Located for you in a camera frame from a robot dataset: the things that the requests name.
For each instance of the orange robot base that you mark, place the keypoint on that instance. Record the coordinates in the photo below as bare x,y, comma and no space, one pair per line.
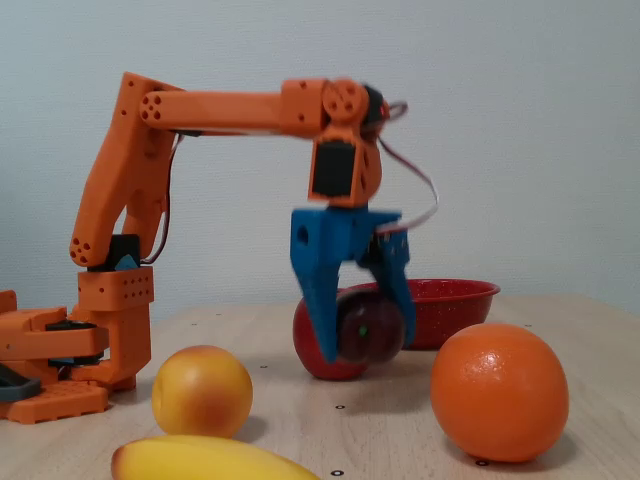
45,340

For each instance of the red apple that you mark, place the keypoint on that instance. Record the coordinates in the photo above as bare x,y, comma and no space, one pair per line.
306,340

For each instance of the red speckled bowl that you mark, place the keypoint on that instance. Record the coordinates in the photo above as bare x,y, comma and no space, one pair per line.
450,310

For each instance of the dark purple plum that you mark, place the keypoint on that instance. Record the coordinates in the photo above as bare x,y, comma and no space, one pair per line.
370,325

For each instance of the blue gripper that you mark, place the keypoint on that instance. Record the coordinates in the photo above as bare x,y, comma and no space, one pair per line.
336,236

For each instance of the yellow orange peach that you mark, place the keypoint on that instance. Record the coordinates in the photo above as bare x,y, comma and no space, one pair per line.
202,392

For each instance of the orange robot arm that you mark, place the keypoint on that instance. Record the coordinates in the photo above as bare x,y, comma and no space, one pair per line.
225,107

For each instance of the yellow banana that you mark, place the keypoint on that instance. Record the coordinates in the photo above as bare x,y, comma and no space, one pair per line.
200,460

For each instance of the black table clamp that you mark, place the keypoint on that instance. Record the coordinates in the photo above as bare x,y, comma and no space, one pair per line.
27,388

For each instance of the orange fruit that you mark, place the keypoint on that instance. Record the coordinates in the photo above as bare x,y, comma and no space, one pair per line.
500,392

